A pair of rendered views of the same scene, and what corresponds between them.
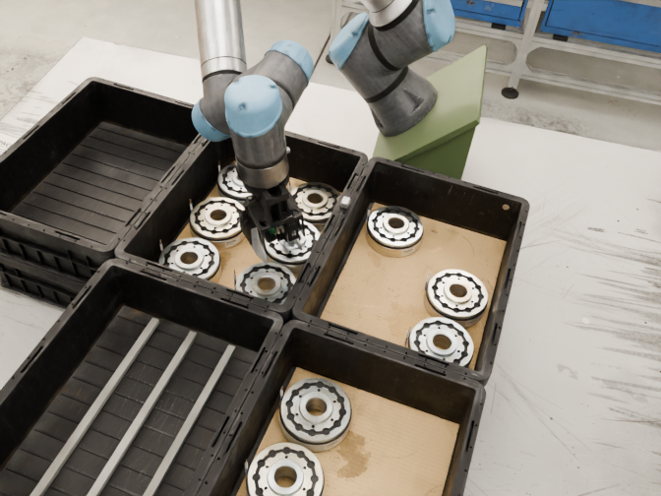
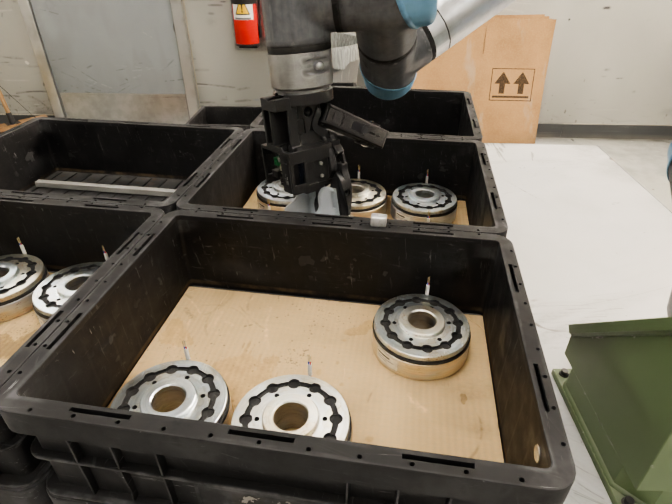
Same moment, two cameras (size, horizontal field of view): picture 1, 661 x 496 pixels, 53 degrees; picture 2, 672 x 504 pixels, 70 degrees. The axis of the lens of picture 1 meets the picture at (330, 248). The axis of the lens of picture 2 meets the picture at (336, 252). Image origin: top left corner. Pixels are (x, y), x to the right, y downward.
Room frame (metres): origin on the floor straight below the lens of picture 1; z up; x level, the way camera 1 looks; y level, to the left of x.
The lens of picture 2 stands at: (0.70, -0.48, 1.20)
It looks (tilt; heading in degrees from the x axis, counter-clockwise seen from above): 33 degrees down; 83
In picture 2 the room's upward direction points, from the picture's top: straight up
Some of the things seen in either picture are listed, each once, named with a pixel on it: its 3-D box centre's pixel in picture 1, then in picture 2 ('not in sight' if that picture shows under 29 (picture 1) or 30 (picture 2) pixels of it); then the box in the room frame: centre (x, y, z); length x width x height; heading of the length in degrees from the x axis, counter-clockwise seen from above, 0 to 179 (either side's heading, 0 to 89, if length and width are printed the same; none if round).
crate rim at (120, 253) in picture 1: (252, 205); (349, 176); (0.80, 0.14, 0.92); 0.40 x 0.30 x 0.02; 164
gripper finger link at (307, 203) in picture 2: (262, 250); (302, 209); (0.73, 0.11, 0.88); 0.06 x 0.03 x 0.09; 29
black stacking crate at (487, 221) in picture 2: (253, 225); (349, 208); (0.80, 0.14, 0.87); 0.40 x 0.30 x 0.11; 164
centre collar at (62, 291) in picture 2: (316, 406); (79, 284); (0.46, 0.00, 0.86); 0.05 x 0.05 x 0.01
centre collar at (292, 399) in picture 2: (457, 291); (290, 417); (0.70, -0.22, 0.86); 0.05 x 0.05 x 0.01
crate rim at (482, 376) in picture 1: (420, 257); (306, 312); (0.72, -0.15, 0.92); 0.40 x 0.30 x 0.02; 164
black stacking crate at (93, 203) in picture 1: (104, 178); (369, 138); (0.89, 0.43, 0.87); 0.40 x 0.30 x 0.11; 164
